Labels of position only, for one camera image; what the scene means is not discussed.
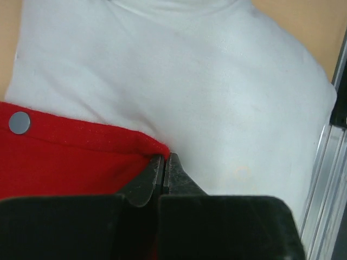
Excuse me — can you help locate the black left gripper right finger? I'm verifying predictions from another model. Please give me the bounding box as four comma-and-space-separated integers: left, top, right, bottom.
158, 154, 306, 259

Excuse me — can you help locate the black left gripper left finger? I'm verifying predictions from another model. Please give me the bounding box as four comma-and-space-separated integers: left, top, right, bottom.
1, 156, 164, 259

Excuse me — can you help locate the pink pillowcase with dark print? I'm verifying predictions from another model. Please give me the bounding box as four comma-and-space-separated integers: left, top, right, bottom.
1, 102, 170, 199

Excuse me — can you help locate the white pillow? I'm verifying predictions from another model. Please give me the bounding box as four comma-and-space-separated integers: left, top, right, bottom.
5, 1, 337, 225

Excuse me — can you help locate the aluminium frame rail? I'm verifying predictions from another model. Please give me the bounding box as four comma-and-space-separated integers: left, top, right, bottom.
300, 41, 346, 259

